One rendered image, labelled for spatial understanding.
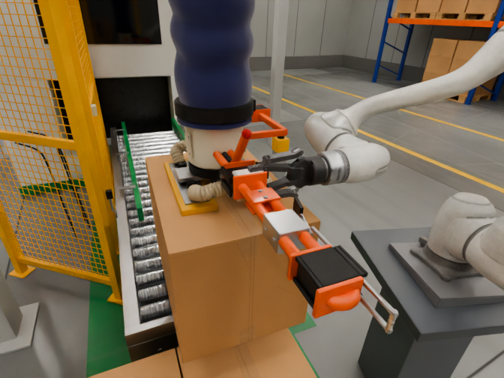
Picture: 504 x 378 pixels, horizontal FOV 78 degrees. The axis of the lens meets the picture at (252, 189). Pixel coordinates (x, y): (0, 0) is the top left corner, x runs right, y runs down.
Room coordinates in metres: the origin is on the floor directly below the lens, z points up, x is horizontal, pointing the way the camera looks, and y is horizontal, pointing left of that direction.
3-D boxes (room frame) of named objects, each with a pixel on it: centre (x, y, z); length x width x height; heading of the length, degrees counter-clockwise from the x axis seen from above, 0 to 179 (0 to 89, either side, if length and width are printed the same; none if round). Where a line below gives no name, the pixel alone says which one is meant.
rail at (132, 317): (1.75, 0.86, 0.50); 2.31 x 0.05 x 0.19; 24
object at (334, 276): (0.34, -0.11, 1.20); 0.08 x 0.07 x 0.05; 23
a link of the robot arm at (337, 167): (0.75, -0.20, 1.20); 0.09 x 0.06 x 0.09; 24
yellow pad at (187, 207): (0.86, 0.20, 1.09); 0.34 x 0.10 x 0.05; 23
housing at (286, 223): (0.47, -0.06, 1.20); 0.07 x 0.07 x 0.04; 23
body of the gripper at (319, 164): (0.72, -0.13, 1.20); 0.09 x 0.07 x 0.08; 114
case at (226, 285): (0.89, 0.11, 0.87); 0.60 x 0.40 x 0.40; 23
